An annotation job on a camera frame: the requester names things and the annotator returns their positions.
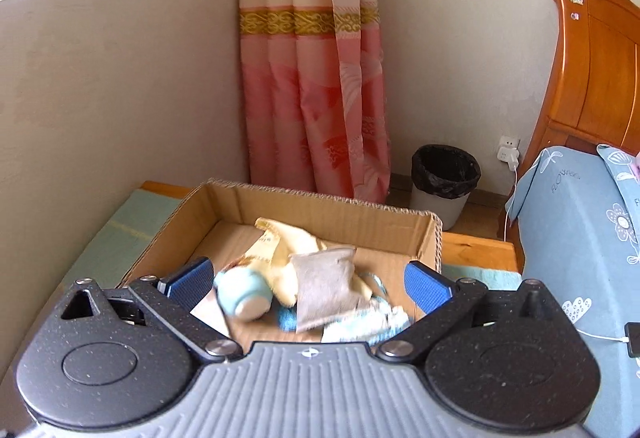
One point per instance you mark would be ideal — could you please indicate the black lined trash bin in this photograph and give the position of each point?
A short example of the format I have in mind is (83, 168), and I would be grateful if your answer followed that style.
(443, 177)

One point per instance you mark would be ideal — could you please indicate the white wall charger plug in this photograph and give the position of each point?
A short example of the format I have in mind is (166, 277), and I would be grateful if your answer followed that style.
(508, 152)

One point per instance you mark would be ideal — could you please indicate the purple floral quilt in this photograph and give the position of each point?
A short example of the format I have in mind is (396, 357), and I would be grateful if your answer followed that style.
(635, 167)

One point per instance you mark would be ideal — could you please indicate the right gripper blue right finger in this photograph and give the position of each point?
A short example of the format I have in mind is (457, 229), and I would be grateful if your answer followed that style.
(428, 289)

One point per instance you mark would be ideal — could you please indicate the pink patterned curtain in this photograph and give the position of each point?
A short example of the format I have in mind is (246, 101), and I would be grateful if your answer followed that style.
(314, 98)

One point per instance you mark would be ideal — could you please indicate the blue floral bed sheet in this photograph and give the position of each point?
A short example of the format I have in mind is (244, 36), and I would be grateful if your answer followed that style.
(578, 218)

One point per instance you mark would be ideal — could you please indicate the blue patterned sachet with tassel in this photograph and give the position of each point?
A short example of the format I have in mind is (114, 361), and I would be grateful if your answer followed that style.
(374, 324)

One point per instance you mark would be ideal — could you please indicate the wooden headboard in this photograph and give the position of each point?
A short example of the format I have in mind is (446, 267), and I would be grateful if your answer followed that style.
(593, 89)

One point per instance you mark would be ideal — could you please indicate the black smartphone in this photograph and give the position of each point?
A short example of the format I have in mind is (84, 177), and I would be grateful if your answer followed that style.
(632, 330)

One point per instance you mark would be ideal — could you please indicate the cream yellow cloth bag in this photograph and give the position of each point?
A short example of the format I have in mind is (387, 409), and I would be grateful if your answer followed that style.
(271, 255)

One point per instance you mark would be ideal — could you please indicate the grey fabric sachet pouch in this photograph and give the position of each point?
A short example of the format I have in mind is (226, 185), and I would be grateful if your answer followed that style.
(325, 290)

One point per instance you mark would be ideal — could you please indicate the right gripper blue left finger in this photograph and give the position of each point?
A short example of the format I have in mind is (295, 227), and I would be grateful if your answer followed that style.
(190, 284)

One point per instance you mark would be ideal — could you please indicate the blue white round toy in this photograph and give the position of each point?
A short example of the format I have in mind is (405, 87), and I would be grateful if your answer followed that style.
(243, 293)

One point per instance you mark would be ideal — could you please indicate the white sock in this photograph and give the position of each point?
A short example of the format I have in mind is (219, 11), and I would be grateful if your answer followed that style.
(210, 313)

